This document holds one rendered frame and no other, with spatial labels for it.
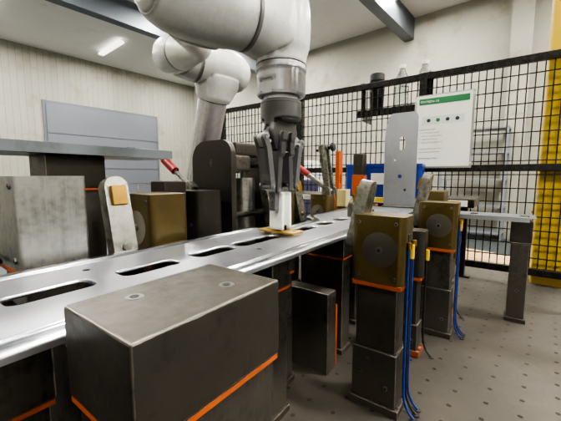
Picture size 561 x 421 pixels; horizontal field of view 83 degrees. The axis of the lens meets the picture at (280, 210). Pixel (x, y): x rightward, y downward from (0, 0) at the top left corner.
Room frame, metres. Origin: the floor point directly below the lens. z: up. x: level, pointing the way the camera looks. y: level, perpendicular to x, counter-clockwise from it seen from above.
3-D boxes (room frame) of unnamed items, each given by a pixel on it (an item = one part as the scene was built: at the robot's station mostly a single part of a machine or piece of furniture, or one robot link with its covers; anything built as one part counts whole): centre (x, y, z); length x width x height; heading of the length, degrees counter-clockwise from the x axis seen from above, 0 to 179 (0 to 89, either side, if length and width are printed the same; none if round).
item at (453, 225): (0.80, -0.42, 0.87); 0.12 x 0.07 x 0.35; 54
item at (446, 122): (1.36, -0.68, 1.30); 0.23 x 0.02 x 0.31; 54
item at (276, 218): (0.59, 0.01, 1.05); 0.03 x 0.01 x 0.07; 54
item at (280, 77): (0.60, 0.00, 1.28); 0.09 x 0.09 x 0.06
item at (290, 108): (0.60, 0.00, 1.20); 0.08 x 0.07 x 0.09; 144
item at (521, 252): (0.87, -0.67, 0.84); 0.05 x 0.05 x 0.29; 54
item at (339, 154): (1.15, -0.21, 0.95); 0.03 x 0.01 x 0.50; 144
